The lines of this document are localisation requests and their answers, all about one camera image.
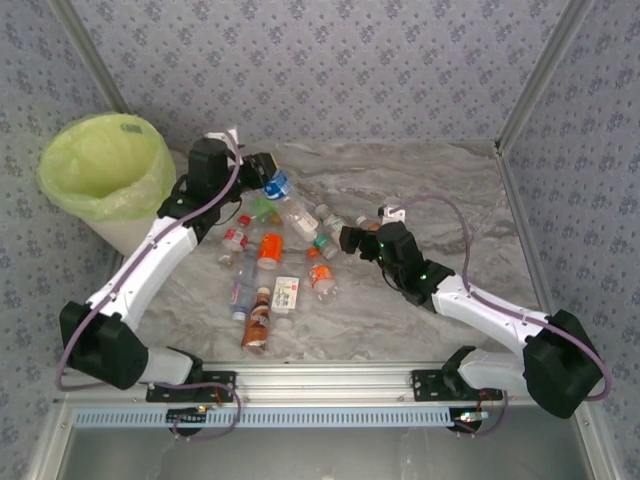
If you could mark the clear bottle green white label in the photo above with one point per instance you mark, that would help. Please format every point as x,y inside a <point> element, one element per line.
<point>330,217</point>

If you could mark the blue label plastic bottle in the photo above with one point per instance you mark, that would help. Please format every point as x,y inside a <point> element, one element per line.
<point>277,186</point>

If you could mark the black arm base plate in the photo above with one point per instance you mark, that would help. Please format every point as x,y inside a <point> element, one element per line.
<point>225,378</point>
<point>425,387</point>

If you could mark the green label plastic bottle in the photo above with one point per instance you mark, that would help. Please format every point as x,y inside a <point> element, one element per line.
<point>262,206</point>

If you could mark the small clear bottle brown cap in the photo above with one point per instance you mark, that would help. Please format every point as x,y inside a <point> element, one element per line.
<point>276,219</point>

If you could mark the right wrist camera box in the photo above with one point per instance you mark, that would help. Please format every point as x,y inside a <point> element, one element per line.
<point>392,212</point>

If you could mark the aluminium table side rail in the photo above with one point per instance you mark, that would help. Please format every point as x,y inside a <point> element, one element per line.
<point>523,225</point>

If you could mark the small black controller board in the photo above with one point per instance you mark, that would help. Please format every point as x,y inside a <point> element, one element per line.
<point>472,416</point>
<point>182,416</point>

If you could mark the green plastic bin liner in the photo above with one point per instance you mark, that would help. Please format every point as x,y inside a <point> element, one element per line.
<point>100,160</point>

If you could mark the red label red cap bottle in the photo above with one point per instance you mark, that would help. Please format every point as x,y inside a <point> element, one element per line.
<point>235,238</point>

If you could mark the small orange label clear bottle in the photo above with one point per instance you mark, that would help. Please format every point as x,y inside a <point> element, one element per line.
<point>321,275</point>

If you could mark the clear bottle blue cap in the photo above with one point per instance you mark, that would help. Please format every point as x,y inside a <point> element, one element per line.
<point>243,285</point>

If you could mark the white printed label bottle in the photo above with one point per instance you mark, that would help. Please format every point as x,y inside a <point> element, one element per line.
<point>285,295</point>

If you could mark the brown coffee drink bottle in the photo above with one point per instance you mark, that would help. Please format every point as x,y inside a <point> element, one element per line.
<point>257,320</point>

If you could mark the large orange label bottle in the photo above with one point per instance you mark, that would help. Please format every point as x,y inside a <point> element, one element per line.
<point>270,246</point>

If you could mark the red white label bottle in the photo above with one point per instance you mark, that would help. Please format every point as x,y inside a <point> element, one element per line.
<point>305,225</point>

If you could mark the clear bottle teal cap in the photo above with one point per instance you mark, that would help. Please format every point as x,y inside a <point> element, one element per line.
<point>324,245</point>

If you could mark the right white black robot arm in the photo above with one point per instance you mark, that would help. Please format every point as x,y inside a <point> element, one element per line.
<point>490,310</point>

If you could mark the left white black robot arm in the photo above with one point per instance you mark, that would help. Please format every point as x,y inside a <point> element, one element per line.
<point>145,265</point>

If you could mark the white round trash bin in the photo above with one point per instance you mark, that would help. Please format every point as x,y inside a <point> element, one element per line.
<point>125,235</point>

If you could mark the aluminium frame leg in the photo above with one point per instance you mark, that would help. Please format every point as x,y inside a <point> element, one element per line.
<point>47,445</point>
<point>598,445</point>

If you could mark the aluminium mounting rail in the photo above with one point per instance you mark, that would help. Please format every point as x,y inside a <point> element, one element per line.
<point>325,382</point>

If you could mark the aluminium frame post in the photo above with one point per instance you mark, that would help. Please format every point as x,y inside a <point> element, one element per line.
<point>90,55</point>
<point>544,70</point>

